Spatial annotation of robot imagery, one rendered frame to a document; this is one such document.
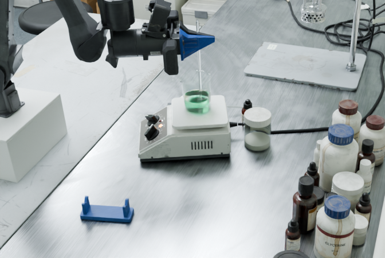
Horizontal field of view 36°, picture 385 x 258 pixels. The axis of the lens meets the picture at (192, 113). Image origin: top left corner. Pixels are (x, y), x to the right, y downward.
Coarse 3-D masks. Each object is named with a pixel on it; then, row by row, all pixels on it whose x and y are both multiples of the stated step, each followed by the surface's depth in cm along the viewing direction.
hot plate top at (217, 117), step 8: (216, 96) 132; (176, 104) 130; (216, 104) 129; (224, 104) 129; (176, 112) 127; (184, 112) 127; (216, 112) 126; (224, 112) 126; (176, 120) 124; (184, 120) 124; (192, 120) 124; (200, 120) 124; (208, 120) 124; (216, 120) 124; (224, 120) 124; (176, 128) 123; (184, 128) 123; (192, 128) 123
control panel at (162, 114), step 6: (156, 114) 134; (162, 114) 132; (144, 120) 135; (162, 120) 130; (144, 126) 133; (156, 126) 129; (162, 126) 128; (144, 132) 130; (162, 132) 126; (144, 138) 128; (156, 138) 125; (144, 144) 126; (150, 144) 125
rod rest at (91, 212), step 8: (88, 200) 113; (128, 200) 112; (88, 208) 113; (96, 208) 114; (104, 208) 114; (112, 208) 113; (120, 208) 113; (128, 208) 112; (80, 216) 112; (88, 216) 112; (96, 216) 112; (104, 216) 112; (112, 216) 112; (120, 216) 111; (128, 216) 111
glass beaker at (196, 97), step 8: (192, 72) 126; (184, 80) 126; (192, 80) 127; (208, 80) 125; (184, 88) 123; (192, 88) 122; (200, 88) 122; (208, 88) 123; (184, 96) 124; (192, 96) 123; (200, 96) 123; (208, 96) 124; (184, 104) 125; (192, 104) 124; (200, 104) 124; (208, 104) 125; (192, 112) 125; (200, 112) 125; (208, 112) 126
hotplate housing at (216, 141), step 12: (168, 108) 132; (168, 120) 128; (168, 132) 124; (180, 132) 124; (192, 132) 124; (204, 132) 124; (216, 132) 124; (228, 132) 124; (156, 144) 124; (168, 144) 124; (180, 144) 124; (192, 144) 125; (204, 144) 125; (216, 144) 125; (228, 144) 125; (144, 156) 126; (156, 156) 126; (168, 156) 126; (180, 156) 126; (192, 156) 127; (204, 156) 127; (216, 156) 127; (228, 156) 127
